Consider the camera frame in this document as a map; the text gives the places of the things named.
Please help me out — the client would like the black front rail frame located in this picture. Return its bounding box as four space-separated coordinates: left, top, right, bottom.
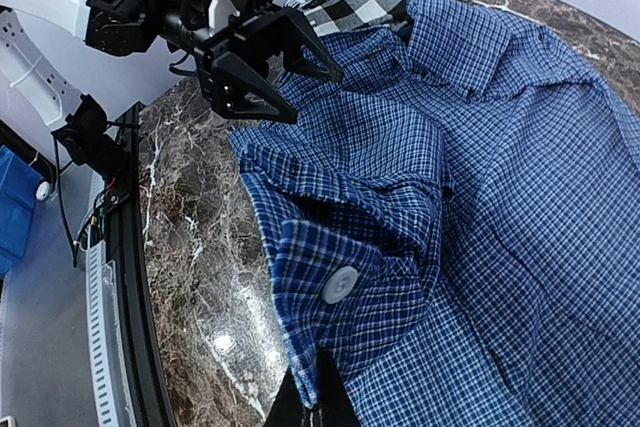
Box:
105 102 175 426

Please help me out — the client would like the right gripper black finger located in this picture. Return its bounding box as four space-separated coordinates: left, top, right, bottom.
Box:
266 350 360 427

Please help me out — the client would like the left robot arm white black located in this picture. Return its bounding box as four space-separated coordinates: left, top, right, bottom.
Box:
1 0 344 184

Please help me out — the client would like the blue checked long sleeve shirt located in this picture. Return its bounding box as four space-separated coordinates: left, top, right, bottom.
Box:
230 0 639 426

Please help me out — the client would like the blue plastic bin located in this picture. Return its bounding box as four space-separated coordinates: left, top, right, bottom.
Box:
0 146 42 279

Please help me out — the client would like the white slotted cable duct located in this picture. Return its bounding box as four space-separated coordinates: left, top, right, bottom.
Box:
83 171 126 427

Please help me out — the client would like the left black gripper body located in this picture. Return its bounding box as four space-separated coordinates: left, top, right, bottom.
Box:
193 6 284 97

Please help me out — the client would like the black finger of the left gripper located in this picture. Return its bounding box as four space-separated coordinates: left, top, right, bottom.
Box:
280 8 344 83
209 54 297 124

